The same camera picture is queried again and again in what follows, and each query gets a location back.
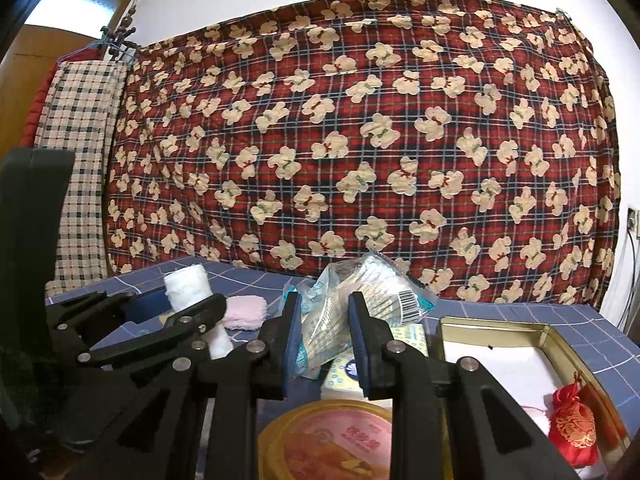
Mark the red knitted cloth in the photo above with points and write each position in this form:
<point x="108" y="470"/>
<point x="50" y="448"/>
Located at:
<point x="34" y="112"/>

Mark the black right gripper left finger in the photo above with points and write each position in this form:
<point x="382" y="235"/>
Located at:
<point x="261" y="369"/>

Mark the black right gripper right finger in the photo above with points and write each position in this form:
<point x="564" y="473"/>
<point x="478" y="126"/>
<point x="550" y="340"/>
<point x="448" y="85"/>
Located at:
<point x="450" y="420"/>

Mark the round pink tin lid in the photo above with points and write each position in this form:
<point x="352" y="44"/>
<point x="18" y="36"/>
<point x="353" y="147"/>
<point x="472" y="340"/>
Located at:
<point x="332" y="439"/>

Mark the gold metal tin box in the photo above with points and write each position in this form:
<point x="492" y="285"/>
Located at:
<point x="531" y="361"/>

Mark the wooden door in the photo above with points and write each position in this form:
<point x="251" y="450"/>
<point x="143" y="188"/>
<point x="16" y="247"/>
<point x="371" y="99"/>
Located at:
<point x="53" y="29"/>

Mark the yellow tissue pack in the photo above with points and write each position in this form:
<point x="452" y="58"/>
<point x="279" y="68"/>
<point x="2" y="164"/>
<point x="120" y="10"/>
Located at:
<point x="341" y="382"/>

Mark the red embroidered sachet pouch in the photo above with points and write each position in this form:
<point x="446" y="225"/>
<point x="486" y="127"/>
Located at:
<point x="573" y="427"/>

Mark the blue plaid table cloth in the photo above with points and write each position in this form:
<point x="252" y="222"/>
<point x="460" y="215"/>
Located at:
<point x="608" y="353"/>

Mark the beige checked hanging cloth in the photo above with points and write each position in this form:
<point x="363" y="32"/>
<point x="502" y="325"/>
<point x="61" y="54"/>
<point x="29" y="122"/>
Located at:
<point x="79" y="115"/>

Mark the red plaid bear blanket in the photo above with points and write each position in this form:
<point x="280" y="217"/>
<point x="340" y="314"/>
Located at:
<point x="473" y="142"/>

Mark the pink fluffy cloth pad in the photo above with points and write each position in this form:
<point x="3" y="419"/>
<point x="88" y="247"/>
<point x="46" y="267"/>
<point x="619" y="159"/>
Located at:
<point x="245" y="313"/>

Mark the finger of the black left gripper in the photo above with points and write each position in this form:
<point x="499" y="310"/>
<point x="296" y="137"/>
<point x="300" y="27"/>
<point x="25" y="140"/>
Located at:
<point x="187" y="325"/>
<point x="95" y="309"/>

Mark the white towel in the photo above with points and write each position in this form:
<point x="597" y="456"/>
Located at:
<point x="188" y="286"/>

